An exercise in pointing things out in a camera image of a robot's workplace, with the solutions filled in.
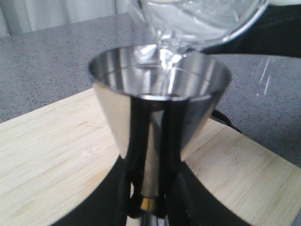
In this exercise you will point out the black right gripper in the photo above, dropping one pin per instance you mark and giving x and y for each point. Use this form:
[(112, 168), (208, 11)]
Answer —
[(277, 32)]

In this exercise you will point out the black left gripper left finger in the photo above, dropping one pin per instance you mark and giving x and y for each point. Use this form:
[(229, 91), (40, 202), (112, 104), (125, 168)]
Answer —
[(108, 205)]

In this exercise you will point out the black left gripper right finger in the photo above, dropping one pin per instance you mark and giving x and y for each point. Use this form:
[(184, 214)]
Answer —
[(189, 203)]

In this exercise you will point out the steel double jigger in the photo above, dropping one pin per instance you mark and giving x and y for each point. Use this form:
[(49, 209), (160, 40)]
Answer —
[(156, 105)]

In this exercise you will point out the glass measuring beaker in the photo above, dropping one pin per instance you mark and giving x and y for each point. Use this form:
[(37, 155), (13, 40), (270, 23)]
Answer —
[(181, 24)]

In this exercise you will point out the light wooden cutting board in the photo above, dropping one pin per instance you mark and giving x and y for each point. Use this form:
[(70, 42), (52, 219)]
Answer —
[(52, 158)]

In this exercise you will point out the grey curtain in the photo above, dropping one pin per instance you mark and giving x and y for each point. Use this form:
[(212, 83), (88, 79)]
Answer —
[(21, 16)]

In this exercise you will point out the black board strap handle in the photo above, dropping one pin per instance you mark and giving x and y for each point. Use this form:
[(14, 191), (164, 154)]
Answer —
[(223, 119)]

